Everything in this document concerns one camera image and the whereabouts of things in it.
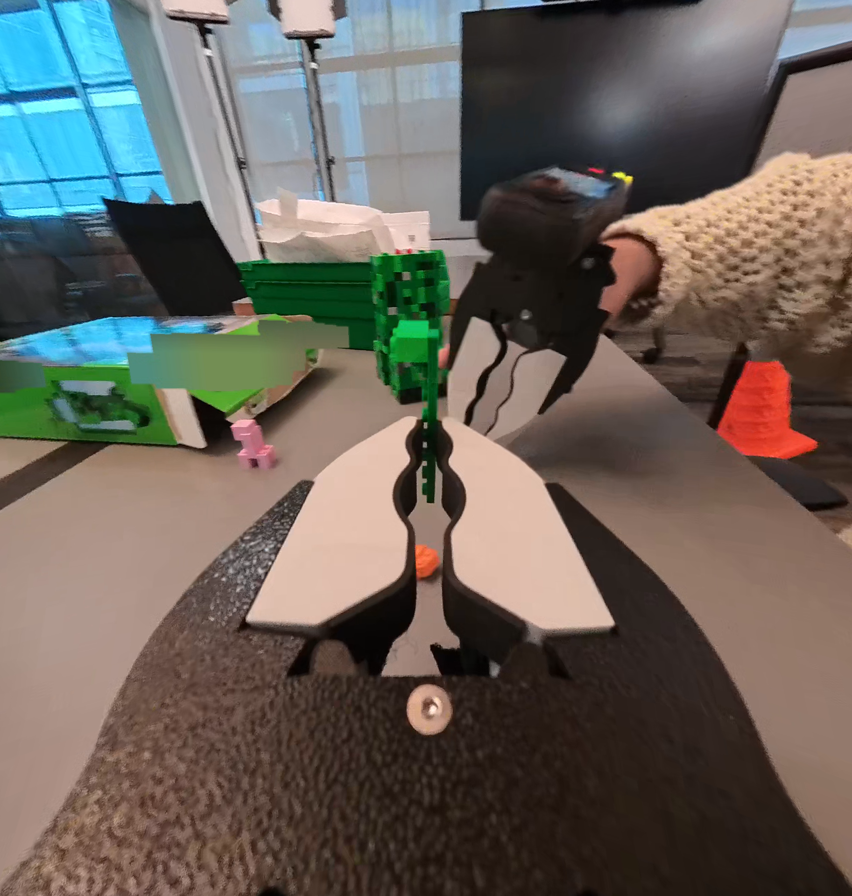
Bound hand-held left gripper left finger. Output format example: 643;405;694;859
244;416;427;676

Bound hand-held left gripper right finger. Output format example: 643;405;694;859
436;418;617;679

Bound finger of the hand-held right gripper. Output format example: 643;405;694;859
483;343;568;443
445;316;505;429

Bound green lego plate assembly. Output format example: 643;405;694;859
389;318;446;504

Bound person's right forearm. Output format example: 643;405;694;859
604;143;852;408

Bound green lego creeper figure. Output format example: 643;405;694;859
368;248;451;406

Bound pink lego pig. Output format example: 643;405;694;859
230;419;281;471

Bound green lego box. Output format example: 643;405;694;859
0;314;323;449

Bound person's right hand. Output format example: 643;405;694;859
599;237;663;317

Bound green plastic bins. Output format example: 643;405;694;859
238;258;379;351

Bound white paper bags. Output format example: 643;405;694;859
255;186;432;264

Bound orange traffic cone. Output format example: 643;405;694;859
716;359;819;462

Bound studio light on stand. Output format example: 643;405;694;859
161;0;267;260
268;0;350;204

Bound black framed monitor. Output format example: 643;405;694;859
753;35;852;172

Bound large paned window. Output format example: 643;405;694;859
0;0;176;219

